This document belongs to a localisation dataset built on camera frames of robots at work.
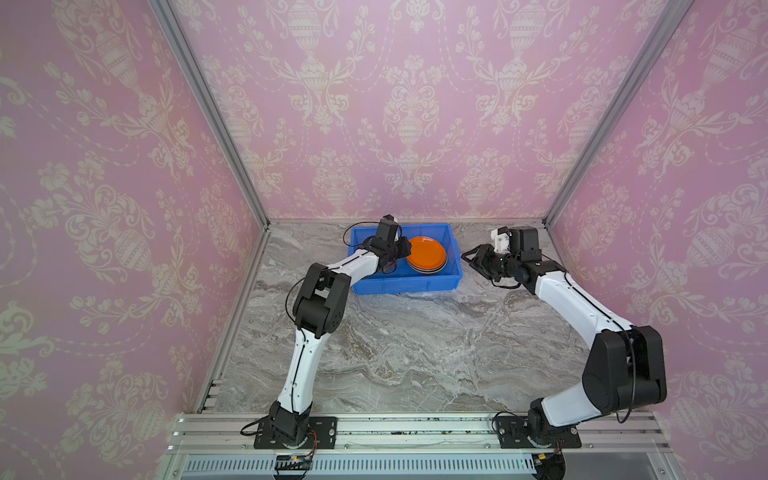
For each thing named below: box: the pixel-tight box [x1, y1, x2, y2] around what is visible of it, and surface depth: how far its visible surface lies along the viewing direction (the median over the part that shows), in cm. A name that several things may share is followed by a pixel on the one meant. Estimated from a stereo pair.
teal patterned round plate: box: [408, 262, 448, 274], surface depth 105 cm
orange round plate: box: [406, 236, 449, 274], surface depth 107 cm
